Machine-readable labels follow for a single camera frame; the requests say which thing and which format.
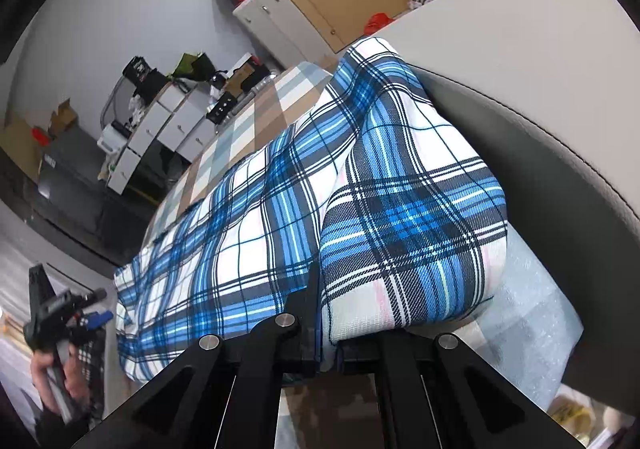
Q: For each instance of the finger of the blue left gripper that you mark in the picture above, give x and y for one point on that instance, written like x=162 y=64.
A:
x=94 y=321

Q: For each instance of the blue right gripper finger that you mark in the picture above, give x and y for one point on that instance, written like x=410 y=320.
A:
x=303 y=350

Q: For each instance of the blue white plaid blanket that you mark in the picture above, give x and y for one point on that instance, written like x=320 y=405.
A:
x=371 y=195

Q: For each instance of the brown blue checkered bed sheet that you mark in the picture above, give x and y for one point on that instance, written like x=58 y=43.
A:
x=271 y=111

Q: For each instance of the white drawer desk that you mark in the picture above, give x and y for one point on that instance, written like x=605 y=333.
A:
x=176 y=118

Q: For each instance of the orange red bag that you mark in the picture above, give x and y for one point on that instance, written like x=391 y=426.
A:
x=376 y=23

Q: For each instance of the white small cabinet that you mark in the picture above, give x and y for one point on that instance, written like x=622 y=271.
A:
x=283 y=30

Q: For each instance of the grey storage box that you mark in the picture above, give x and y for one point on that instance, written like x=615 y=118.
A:
x=547 y=92

